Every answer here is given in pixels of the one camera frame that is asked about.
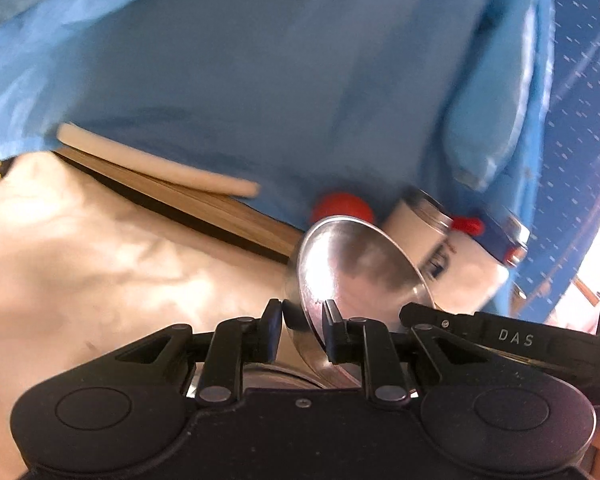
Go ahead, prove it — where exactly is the blue work coat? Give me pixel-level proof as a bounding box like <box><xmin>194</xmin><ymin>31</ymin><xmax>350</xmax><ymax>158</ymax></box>
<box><xmin>0</xmin><ymin>0</ymin><xmax>556</xmax><ymax>281</ymax></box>

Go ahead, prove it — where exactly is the white rolling pin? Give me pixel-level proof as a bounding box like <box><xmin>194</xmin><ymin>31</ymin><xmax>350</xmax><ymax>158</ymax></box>
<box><xmin>56</xmin><ymin>122</ymin><xmax>260</xmax><ymax>197</ymax></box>

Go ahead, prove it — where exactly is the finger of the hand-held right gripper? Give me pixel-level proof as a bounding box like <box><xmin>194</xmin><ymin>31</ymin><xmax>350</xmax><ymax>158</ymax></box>
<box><xmin>399</xmin><ymin>302</ymin><xmax>478</xmax><ymax>333</ymax></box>

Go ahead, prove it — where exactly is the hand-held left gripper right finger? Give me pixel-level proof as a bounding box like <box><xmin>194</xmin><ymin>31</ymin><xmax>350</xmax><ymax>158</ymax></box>
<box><xmin>322</xmin><ymin>300</ymin><xmax>481</xmax><ymax>405</ymax></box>

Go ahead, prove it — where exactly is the orange red ball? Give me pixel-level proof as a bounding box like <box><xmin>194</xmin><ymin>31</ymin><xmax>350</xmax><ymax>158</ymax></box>
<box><xmin>310</xmin><ymin>191</ymin><xmax>376</xmax><ymax>228</ymax></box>

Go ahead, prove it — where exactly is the white bottle blue lid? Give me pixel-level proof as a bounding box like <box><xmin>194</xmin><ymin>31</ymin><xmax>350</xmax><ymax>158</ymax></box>
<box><xmin>425</xmin><ymin>205</ymin><xmax>531</xmax><ymax>311</ymax></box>

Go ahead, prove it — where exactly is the cream table cloth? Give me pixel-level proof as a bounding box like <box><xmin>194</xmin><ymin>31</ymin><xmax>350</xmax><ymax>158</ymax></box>
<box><xmin>0</xmin><ymin>152</ymin><xmax>301</xmax><ymax>480</ymax></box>

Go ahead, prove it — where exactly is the white thermos cup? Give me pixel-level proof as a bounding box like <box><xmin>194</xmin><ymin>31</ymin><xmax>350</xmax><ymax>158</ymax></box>
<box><xmin>382</xmin><ymin>187</ymin><xmax>456</xmax><ymax>271</ymax></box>

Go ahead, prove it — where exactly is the blue dotted fabric cover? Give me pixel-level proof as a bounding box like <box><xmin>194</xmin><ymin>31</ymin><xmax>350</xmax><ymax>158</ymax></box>
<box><xmin>505</xmin><ymin>0</ymin><xmax>600</xmax><ymax>331</ymax></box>

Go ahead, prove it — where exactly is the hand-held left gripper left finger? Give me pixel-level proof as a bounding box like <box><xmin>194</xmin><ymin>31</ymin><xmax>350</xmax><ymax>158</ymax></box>
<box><xmin>116</xmin><ymin>300</ymin><xmax>284</xmax><ymax>406</ymax></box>

